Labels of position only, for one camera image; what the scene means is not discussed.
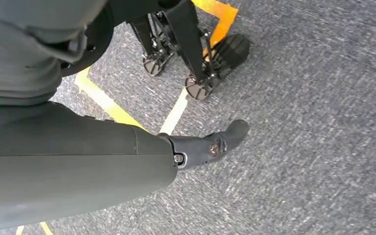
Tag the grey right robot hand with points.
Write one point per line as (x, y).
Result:
(77, 168)

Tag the black left robot leg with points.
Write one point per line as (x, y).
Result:
(145, 35)

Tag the black robot leg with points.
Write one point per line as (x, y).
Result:
(188, 42)
(145, 35)

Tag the yellow floor tape square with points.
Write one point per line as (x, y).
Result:
(110, 105)

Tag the black right robot leg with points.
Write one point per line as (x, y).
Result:
(188, 42)

